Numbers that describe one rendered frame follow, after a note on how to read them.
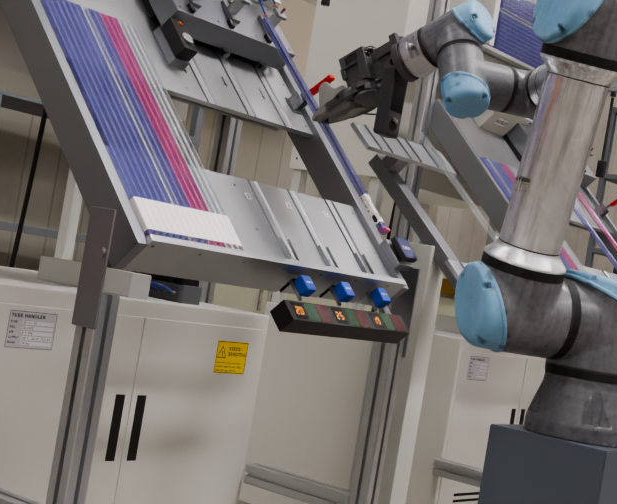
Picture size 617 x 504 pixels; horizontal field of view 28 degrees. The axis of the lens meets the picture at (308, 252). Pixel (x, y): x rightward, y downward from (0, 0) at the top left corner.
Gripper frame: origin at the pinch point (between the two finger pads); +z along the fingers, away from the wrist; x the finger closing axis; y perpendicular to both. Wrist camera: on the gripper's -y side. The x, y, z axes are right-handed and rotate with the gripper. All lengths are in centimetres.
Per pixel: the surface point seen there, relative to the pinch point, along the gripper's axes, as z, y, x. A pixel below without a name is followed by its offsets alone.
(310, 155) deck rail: 16.7, 4.7, -19.0
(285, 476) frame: 42, -53, -21
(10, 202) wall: 300, 146, -194
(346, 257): 6.8, -22.6, -7.0
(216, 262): 5.4, -28.7, 31.1
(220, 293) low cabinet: 250, 89, -270
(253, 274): 6.7, -29.1, 21.0
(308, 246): 7.0, -21.8, 3.5
